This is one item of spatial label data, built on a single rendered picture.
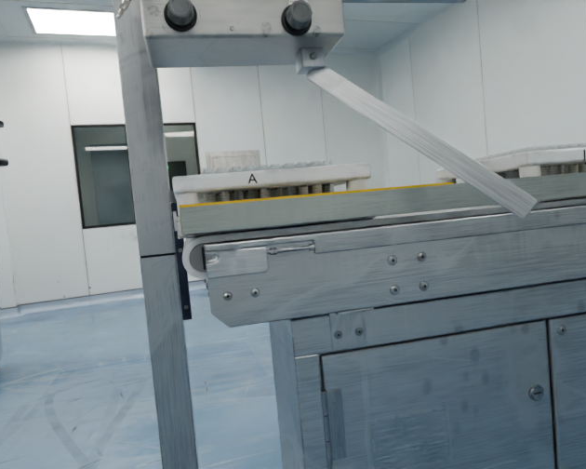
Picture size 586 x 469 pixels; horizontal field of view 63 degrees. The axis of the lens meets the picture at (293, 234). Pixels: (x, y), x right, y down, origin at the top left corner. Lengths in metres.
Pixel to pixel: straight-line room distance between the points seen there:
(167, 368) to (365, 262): 0.43
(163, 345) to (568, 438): 0.65
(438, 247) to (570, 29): 4.23
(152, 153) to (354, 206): 0.40
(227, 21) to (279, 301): 0.32
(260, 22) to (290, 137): 5.76
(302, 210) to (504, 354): 0.38
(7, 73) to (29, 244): 1.84
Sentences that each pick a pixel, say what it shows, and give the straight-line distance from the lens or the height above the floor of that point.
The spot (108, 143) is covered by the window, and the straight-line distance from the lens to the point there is 5.91.
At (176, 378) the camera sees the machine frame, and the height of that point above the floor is 0.58.
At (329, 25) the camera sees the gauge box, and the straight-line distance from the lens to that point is 0.58.
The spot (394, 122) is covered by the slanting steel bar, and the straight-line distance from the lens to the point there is 0.57.
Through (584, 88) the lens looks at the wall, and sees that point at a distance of 4.62.
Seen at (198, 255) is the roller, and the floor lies 0.81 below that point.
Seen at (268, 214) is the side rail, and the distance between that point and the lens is 0.55.
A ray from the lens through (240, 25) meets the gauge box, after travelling 0.56.
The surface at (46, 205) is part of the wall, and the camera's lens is 5.88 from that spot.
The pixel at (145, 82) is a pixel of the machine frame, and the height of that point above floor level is 1.09.
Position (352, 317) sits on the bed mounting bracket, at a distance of 0.64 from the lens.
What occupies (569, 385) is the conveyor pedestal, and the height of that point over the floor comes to 0.55.
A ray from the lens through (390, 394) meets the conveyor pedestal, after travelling 0.70.
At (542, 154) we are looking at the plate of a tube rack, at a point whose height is 0.90.
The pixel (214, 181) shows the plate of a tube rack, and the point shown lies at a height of 0.90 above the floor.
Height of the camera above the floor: 0.85
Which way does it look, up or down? 3 degrees down
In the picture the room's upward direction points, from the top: 5 degrees counter-clockwise
